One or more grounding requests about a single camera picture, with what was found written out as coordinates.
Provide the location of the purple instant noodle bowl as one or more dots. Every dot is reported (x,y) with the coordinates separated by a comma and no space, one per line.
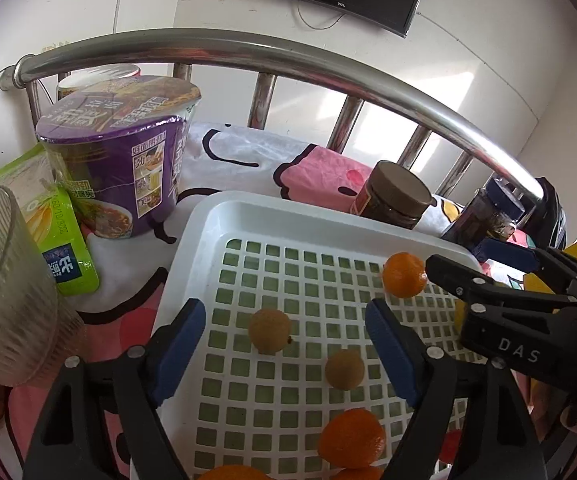
(118,160)
(93,80)

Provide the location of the pink cartoon bedsheet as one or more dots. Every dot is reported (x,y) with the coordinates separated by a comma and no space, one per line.
(318,170)

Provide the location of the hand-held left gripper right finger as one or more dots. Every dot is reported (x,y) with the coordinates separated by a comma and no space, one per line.
(393,350)

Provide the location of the brown longan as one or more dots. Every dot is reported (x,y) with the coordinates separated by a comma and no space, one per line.
(345,370)
(270,331)

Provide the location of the orange mandarin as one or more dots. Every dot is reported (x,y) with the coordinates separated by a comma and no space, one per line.
(231,474)
(351,435)
(404,275)
(361,474)

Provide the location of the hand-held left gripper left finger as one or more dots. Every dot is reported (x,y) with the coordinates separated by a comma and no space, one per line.
(183,350)

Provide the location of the red tomato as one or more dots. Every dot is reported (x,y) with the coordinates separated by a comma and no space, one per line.
(449,447)

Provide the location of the ribbed glass cup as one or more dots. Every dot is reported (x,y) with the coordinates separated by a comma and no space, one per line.
(8,285)

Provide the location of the green snack packet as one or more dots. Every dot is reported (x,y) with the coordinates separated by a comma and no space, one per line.
(68,260)

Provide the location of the brown lid jar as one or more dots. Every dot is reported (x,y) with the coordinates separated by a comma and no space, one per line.
(393,195)

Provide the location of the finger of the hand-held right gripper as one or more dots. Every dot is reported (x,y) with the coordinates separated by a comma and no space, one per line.
(510,255)
(468,285)

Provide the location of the blue lid jar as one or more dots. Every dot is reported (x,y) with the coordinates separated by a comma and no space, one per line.
(483,212)

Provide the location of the white slotted plastic tray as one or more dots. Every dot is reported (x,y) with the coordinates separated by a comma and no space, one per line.
(203,215)

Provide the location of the metal bed rail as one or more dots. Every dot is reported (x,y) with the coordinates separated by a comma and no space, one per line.
(268,47)

